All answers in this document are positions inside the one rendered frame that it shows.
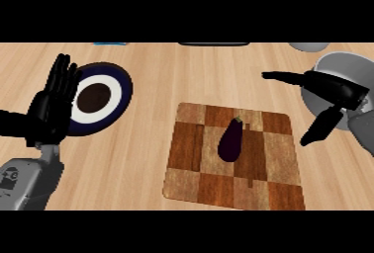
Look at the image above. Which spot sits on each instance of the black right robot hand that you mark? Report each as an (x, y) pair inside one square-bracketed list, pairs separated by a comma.
[(332, 89)]

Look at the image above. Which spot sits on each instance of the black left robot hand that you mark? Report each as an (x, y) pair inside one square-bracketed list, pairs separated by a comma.
[(49, 108)]

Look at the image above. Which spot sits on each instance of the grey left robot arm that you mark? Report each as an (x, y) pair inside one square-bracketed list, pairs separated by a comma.
[(27, 181)]

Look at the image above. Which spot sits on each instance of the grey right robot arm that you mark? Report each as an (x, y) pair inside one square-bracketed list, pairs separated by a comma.
[(364, 130)]

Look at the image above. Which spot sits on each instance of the grey metal pot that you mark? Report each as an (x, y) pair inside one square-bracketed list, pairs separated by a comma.
[(341, 72)]

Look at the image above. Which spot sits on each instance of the purple eggplant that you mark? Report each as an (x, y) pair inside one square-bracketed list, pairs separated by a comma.
[(231, 141)]

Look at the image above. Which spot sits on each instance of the checkered wooden cutting board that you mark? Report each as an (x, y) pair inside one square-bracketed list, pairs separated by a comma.
[(234, 158)]

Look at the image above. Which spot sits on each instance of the navy and white plate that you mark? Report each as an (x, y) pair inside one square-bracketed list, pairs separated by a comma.
[(100, 99)]

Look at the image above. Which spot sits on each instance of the grey rounded object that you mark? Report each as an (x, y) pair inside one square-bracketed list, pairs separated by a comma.
[(310, 46)]

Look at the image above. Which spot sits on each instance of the blue flat object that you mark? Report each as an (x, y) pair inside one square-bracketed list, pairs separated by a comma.
[(110, 43)]

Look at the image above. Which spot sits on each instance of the black flat object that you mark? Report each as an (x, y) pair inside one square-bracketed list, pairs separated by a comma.
[(214, 43)]

